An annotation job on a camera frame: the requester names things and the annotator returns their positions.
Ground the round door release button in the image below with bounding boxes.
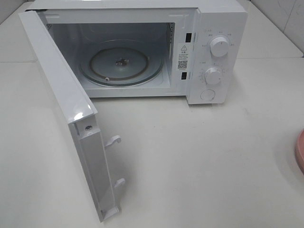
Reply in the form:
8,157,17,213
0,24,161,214
200,89,215,101

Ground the glass microwave turntable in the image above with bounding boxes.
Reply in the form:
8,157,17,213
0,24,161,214
79,39,164,87

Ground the white microwave oven body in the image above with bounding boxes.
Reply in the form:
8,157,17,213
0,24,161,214
27,0,247,105

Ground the white microwave door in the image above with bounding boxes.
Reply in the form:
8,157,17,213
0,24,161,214
19,10,125,222

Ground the upper white power knob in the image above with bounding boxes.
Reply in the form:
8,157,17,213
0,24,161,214
209,36,230,57

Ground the pink plate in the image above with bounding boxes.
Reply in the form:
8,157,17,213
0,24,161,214
294,129,304,173

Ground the warning label sticker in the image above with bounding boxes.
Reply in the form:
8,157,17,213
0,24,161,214
176,43,190,70

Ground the white timer knob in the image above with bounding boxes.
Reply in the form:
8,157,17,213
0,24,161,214
205,67,222,85

